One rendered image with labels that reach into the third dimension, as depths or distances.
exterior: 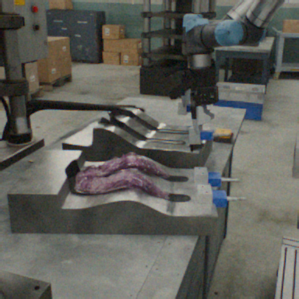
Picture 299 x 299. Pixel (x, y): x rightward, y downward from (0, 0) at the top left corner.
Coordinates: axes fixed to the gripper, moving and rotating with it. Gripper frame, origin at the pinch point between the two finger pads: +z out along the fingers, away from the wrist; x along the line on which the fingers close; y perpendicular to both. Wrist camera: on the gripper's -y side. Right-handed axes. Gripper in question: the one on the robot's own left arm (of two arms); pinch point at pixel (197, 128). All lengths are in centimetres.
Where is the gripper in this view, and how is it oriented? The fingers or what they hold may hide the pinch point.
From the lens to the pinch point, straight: 120.8
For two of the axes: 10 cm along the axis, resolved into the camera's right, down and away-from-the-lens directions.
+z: 0.7, 9.9, 1.3
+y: 9.6, -0.3, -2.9
